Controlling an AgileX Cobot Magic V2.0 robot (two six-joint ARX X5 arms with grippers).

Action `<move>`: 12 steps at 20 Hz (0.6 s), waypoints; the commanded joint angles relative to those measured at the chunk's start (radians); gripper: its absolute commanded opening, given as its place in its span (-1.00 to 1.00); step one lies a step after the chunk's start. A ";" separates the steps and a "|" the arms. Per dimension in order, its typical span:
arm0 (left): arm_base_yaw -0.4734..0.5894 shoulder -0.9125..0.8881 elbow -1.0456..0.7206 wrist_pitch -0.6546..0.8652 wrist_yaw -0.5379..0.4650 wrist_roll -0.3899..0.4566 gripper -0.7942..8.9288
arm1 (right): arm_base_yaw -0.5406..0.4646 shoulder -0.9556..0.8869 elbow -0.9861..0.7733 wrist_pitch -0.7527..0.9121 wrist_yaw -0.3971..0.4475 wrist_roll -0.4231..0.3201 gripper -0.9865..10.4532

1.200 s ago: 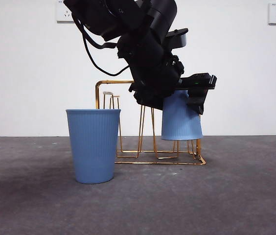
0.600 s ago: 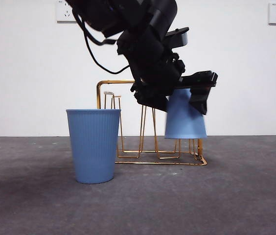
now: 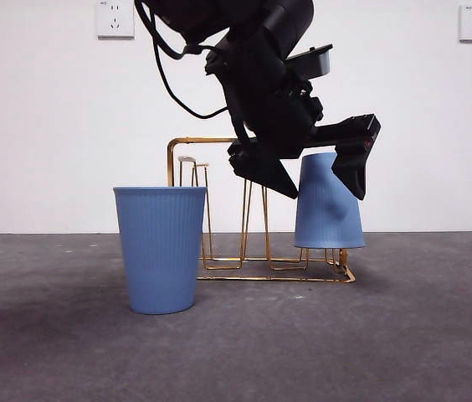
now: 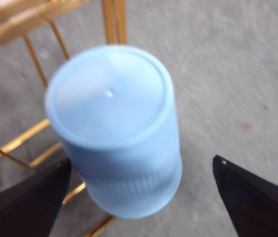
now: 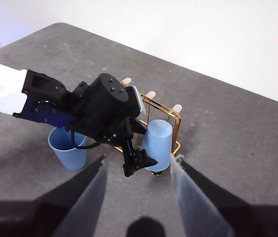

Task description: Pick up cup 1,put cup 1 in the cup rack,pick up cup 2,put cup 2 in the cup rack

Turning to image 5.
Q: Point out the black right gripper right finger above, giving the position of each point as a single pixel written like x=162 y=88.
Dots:
x=227 y=217

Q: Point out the blue ribbed plastic cup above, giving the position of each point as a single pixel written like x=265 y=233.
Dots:
x=157 y=143
x=72 y=160

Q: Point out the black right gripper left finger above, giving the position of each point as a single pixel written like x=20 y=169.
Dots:
x=55 y=212

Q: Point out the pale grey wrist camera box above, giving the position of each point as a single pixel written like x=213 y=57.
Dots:
x=139 y=106

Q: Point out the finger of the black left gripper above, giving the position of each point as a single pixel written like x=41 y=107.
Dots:
x=139 y=128
x=136 y=165

